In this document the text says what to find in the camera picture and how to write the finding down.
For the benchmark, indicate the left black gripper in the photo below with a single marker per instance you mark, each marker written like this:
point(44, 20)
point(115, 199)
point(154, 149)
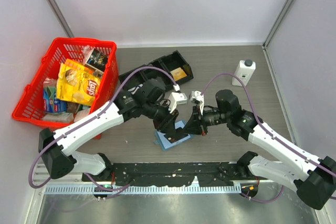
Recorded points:
point(167, 124)

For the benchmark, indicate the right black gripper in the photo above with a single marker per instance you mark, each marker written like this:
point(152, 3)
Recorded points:
point(197, 124)

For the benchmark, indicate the grey VIP card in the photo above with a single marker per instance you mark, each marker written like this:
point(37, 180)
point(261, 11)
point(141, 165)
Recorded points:
point(174, 136)

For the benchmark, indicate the blue leather card holder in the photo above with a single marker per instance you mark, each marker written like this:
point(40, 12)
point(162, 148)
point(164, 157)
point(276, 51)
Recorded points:
point(165, 144)

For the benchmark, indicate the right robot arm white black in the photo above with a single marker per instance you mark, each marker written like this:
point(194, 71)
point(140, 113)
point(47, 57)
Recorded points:
point(312, 178)

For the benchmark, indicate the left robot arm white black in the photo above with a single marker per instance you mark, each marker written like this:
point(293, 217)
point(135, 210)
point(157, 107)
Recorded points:
point(58, 149)

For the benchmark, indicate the black three-compartment organizer tray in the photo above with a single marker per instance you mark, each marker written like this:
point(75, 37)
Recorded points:
point(167, 63)

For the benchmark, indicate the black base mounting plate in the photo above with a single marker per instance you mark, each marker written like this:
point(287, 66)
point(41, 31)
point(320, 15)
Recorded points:
point(208, 174)

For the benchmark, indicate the white bottle grey cap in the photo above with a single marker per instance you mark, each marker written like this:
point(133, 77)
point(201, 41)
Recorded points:
point(245, 70)

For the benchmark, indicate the black snack box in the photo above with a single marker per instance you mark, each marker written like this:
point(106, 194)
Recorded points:
point(95, 60)

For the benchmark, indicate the yellow Lays chips bag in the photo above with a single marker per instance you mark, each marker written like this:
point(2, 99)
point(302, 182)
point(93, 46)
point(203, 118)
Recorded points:
point(77, 83)

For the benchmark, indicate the blue packaged item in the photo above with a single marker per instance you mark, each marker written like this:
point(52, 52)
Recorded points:
point(51, 103)

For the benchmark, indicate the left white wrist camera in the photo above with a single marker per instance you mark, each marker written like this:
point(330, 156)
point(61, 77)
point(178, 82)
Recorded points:
point(176, 98)

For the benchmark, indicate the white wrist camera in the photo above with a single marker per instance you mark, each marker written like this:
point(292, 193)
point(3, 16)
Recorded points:
point(197, 98)
point(176, 98)

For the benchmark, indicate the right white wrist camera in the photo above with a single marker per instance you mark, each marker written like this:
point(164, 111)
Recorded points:
point(197, 98)

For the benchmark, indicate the aluminium rail frame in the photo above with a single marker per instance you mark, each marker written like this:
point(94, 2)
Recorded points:
point(77, 183)

